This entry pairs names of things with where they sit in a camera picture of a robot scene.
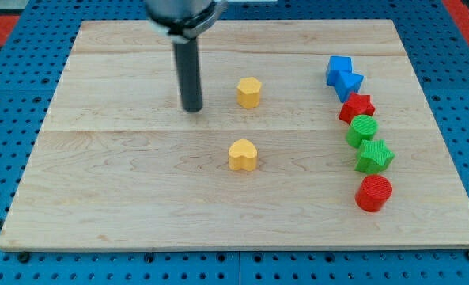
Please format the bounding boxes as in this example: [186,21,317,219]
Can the light wooden board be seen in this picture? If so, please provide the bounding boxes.
[0,20,469,252]

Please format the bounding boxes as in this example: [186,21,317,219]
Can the yellow hexagon block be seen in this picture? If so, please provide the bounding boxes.
[236,77,262,109]

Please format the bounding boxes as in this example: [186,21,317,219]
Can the blue cube block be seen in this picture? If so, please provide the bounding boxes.
[326,55,353,86]

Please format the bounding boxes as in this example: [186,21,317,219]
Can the red star block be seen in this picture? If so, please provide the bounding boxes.
[339,92,376,124]

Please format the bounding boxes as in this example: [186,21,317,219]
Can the red cylinder block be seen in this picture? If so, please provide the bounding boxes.
[354,174,393,212]

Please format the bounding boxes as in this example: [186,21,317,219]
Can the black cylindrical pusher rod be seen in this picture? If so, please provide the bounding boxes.
[173,38,203,112]

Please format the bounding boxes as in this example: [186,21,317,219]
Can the green cylinder block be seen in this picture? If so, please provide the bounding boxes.
[346,115,378,148]

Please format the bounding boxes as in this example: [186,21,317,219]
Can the green star block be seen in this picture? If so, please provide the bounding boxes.
[354,139,395,174]

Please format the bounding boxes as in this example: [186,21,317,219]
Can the yellow heart block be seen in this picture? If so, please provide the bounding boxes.
[228,139,258,171]

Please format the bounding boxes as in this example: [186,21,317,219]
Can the blue triangle block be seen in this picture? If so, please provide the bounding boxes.
[334,71,364,103]

